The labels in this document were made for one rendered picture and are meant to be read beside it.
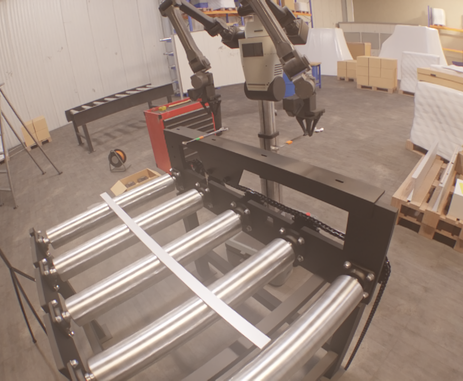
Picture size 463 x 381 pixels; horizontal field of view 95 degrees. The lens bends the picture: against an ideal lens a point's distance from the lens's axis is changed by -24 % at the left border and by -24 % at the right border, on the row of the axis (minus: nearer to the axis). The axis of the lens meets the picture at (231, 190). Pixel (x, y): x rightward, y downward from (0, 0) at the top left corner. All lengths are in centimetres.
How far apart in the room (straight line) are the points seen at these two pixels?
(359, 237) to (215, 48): 515
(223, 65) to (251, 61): 412
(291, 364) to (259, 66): 141
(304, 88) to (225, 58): 496
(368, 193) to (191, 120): 276
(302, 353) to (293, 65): 83
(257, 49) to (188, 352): 184
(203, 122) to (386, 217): 291
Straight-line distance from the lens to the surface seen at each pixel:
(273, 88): 160
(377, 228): 85
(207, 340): 186
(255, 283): 94
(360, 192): 84
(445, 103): 402
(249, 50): 163
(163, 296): 217
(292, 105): 85
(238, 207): 125
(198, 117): 341
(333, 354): 141
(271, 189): 189
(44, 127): 880
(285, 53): 93
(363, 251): 93
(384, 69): 907
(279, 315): 97
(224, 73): 577
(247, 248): 199
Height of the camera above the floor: 159
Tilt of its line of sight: 30 degrees down
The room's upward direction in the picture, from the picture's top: 8 degrees counter-clockwise
